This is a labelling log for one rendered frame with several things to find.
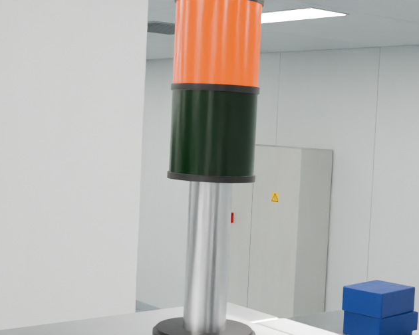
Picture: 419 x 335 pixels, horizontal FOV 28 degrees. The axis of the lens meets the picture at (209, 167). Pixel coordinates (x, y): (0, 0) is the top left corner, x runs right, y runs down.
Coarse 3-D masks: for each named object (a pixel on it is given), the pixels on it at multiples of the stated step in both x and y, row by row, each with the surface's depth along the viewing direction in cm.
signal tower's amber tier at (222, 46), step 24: (192, 0) 45; (216, 0) 45; (240, 0) 45; (192, 24) 45; (216, 24) 45; (240, 24) 45; (192, 48) 45; (216, 48) 45; (240, 48) 45; (192, 72) 46; (216, 72) 45; (240, 72) 46
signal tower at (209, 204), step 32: (256, 0) 46; (192, 192) 47; (224, 192) 47; (192, 224) 47; (224, 224) 47; (192, 256) 47; (224, 256) 47; (192, 288) 47; (224, 288) 48; (192, 320) 47; (224, 320) 48
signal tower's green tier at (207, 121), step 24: (192, 96) 46; (216, 96) 45; (240, 96) 46; (192, 120) 46; (216, 120) 45; (240, 120) 46; (192, 144) 46; (216, 144) 45; (240, 144) 46; (192, 168) 46; (216, 168) 45; (240, 168) 46
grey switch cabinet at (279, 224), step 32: (256, 160) 768; (288, 160) 735; (320, 160) 739; (256, 192) 768; (288, 192) 735; (320, 192) 741; (256, 224) 767; (288, 224) 735; (320, 224) 744; (256, 256) 767; (288, 256) 735; (320, 256) 747; (256, 288) 767; (288, 288) 735; (320, 288) 750
